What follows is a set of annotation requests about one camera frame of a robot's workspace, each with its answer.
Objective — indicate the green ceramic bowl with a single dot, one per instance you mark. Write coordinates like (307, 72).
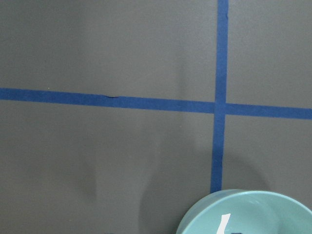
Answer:
(246, 212)

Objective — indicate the brown paper table cover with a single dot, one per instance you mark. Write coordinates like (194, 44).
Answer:
(116, 116)

